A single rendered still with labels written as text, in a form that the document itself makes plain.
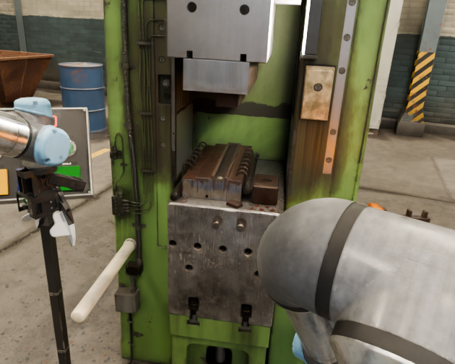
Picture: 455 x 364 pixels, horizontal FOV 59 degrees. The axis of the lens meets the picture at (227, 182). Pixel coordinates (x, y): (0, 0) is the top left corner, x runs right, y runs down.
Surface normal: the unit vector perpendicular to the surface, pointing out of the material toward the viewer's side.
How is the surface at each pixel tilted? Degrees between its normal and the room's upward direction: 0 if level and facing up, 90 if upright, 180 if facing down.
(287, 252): 70
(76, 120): 60
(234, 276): 90
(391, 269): 50
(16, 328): 0
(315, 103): 90
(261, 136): 90
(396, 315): 40
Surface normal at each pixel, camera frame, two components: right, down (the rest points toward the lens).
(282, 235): -0.83, -0.36
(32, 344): 0.05, -0.93
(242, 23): -0.14, 0.36
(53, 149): 0.90, 0.21
